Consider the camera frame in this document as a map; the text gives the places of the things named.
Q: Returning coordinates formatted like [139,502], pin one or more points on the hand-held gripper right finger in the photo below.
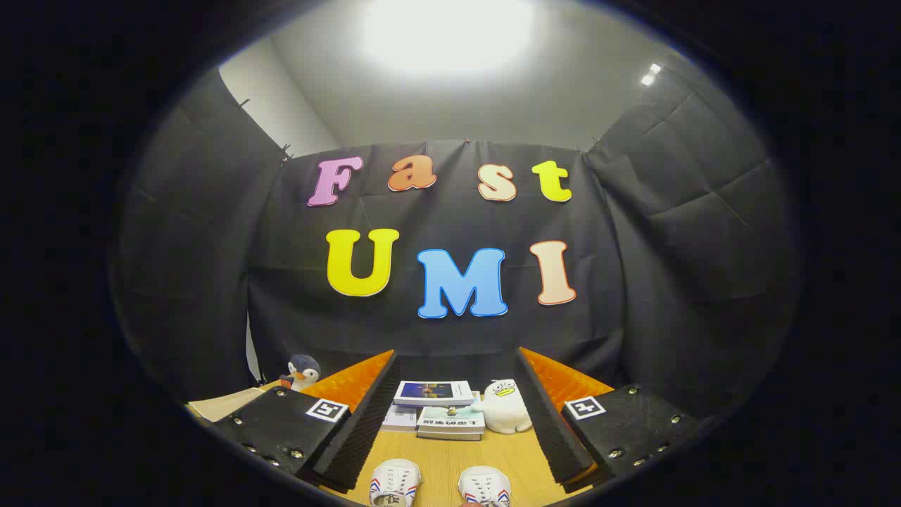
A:
[556,436]

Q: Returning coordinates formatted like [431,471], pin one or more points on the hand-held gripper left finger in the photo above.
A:
[366,429]

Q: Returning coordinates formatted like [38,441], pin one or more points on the white canvas shoe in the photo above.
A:
[486,486]
[395,479]

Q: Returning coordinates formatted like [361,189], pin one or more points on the beige fabric storage box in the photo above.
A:
[225,405]

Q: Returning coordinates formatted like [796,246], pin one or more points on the thin white booklet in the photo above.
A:
[400,419]

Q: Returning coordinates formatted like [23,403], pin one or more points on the white duck plush toy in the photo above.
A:
[505,408]

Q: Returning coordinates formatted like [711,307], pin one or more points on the blue photo cover book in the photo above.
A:
[433,393]

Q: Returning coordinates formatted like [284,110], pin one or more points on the penguin plush toy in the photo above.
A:
[304,373]

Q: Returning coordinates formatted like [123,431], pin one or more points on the thick teal cover book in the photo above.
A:
[450,424]

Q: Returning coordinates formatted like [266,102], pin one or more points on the black backdrop cloth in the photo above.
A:
[450,225]

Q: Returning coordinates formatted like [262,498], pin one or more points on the small ceiling spotlight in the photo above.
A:
[650,74]

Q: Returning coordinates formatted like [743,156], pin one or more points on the large ceiling light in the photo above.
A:
[447,32]

